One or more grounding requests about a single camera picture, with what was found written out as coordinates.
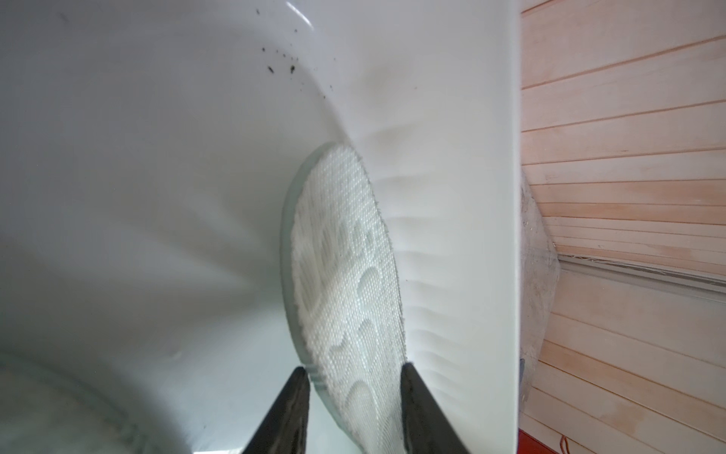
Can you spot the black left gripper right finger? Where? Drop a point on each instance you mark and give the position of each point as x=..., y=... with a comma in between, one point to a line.
x=426, y=428

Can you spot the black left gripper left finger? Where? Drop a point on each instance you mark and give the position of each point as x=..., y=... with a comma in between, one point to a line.
x=284, y=428

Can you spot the white plastic storage box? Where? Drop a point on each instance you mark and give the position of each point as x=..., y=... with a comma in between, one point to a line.
x=146, y=149

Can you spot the red pencil cup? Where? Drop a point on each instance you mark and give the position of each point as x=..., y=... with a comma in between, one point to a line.
x=529, y=445

